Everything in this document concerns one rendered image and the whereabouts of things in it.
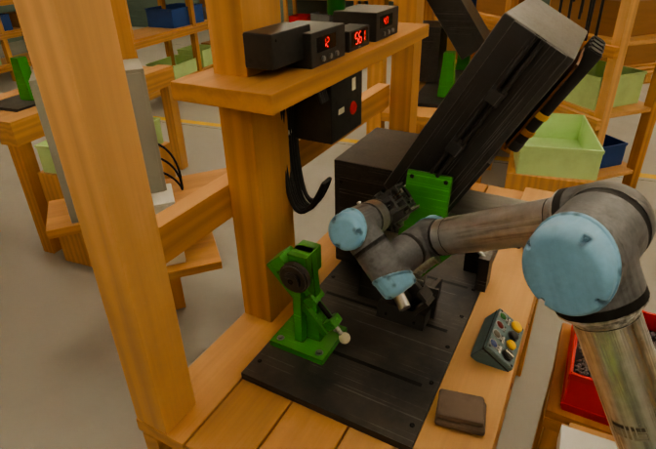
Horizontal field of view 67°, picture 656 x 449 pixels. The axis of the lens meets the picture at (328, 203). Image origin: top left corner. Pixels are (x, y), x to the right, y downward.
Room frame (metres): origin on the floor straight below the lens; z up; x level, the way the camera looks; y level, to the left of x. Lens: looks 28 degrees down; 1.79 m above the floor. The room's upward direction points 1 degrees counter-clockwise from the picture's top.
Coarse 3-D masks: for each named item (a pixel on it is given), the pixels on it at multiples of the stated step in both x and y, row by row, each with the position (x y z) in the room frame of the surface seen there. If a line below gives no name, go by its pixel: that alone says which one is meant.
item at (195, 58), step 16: (160, 0) 6.85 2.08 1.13; (192, 0) 6.75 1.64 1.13; (128, 16) 5.65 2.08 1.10; (160, 16) 6.50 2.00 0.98; (176, 16) 6.49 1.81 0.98; (192, 16) 6.70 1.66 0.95; (144, 32) 6.15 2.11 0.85; (160, 32) 6.13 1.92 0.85; (176, 32) 6.28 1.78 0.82; (192, 32) 6.59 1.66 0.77; (192, 48) 6.71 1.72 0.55; (208, 48) 7.33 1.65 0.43; (176, 64) 6.30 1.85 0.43; (192, 64) 6.62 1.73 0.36; (208, 64) 6.99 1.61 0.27
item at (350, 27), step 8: (352, 24) 1.35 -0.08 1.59; (360, 24) 1.35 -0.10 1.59; (368, 24) 1.35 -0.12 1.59; (352, 32) 1.26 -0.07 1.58; (360, 32) 1.30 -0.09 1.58; (368, 32) 1.35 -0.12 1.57; (352, 40) 1.26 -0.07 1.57; (360, 40) 1.30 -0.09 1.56; (368, 40) 1.35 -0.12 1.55; (352, 48) 1.26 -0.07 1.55
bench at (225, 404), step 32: (512, 192) 1.76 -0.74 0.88; (256, 320) 1.04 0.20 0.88; (224, 352) 0.92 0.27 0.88; (256, 352) 0.92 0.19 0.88; (192, 384) 0.83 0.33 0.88; (224, 384) 0.82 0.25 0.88; (192, 416) 0.74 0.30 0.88; (224, 416) 0.74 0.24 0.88; (256, 416) 0.73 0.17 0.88; (288, 416) 0.73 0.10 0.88; (320, 416) 0.73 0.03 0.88; (160, 448) 0.72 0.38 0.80; (192, 448) 0.66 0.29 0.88; (224, 448) 0.66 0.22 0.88; (256, 448) 0.66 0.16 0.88; (288, 448) 0.66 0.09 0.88; (320, 448) 0.65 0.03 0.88; (352, 448) 0.65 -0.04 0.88; (384, 448) 0.65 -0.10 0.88
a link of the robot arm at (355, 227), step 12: (360, 204) 0.88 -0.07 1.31; (372, 204) 0.89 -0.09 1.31; (336, 216) 0.82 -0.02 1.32; (348, 216) 0.81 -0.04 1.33; (360, 216) 0.82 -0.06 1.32; (372, 216) 0.85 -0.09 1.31; (336, 228) 0.81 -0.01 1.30; (348, 228) 0.79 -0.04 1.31; (360, 228) 0.79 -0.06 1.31; (372, 228) 0.81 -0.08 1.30; (336, 240) 0.80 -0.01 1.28; (348, 240) 0.79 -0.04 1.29; (360, 240) 0.78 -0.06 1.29; (372, 240) 0.80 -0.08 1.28
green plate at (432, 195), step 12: (408, 180) 1.13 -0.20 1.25; (420, 180) 1.12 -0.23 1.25; (432, 180) 1.10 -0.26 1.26; (444, 180) 1.09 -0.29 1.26; (420, 192) 1.11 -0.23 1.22; (432, 192) 1.09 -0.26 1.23; (444, 192) 1.08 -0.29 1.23; (420, 204) 1.10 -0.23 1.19; (432, 204) 1.09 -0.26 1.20; (444, 204) 1.07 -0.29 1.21; (420, 216) 1.09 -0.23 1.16; (444, 216) 1.06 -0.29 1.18
